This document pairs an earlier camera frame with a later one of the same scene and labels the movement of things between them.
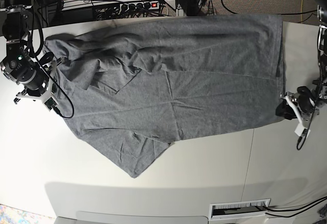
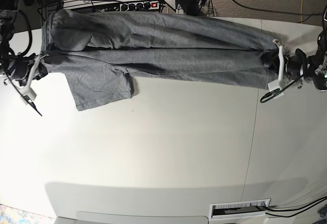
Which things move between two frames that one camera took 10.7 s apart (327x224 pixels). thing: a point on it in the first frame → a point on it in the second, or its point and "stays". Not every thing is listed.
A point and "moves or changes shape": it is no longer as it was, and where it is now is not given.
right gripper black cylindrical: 284,109 → 296,64
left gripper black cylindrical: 34,87 → 18,70
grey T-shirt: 134,85 moves or changes shape
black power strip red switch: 143,6 stays
